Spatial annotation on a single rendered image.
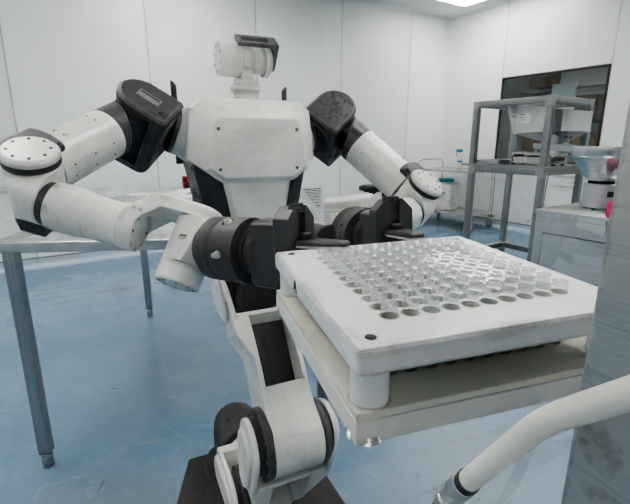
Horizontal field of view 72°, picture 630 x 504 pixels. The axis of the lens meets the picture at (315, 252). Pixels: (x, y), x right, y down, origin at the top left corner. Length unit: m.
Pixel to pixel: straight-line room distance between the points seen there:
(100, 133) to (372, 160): 0.55
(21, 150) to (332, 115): 0.61
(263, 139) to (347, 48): 5.20
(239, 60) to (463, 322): 0.76
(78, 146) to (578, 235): 2.62
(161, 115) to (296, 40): 4.82
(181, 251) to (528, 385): 0.45
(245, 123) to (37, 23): 4.07
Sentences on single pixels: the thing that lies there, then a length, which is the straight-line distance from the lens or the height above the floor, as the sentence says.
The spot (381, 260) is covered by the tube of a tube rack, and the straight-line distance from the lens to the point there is 0.45.
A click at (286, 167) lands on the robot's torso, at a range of 0.93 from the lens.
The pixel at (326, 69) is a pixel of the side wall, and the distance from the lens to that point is 5.85.
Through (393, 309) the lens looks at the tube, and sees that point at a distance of 0.32.
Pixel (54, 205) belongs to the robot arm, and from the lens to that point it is 0.70.
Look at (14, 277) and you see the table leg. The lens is 1.72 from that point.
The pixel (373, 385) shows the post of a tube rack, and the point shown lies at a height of 1.01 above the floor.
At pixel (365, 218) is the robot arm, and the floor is 1.06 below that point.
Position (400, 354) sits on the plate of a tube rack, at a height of 1.03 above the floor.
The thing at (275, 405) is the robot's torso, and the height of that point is 0.66.
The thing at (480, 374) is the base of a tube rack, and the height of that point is 0.99.
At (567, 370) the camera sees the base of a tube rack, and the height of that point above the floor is 0.99.
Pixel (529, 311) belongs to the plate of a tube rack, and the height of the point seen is 1.04.
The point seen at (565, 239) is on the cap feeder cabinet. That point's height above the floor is 0.60.
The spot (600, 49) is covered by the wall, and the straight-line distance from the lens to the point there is 6.11.
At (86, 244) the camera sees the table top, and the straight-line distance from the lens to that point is 1.57.
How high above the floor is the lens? 1.16
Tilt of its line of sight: 14 degrees down
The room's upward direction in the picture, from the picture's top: straight up
